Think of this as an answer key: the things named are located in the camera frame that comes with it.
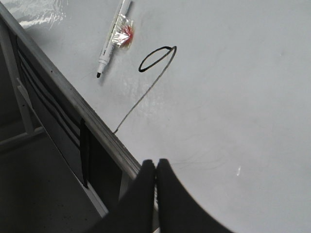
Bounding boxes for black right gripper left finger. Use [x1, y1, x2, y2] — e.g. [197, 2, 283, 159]
[87, 160, 156, 233]

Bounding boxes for aluminium whiteboard frame rail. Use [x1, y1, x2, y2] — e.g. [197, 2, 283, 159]
[0, 6, 140, 183]

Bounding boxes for red magnet with clear tape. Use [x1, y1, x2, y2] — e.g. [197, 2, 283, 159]
[110, 14, 134, 48]

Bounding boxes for white whiteboard marker pen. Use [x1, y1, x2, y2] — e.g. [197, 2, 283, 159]
[96, 0, 132, 78]

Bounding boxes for white whiteboard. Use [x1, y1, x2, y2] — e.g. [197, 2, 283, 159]
[3, 0, 311, 233]

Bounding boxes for white metal table frame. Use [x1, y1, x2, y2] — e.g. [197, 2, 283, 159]
[0, 17, 161, 233]

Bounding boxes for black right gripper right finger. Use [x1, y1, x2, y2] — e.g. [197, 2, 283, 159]
[156, 159, 231, 233]

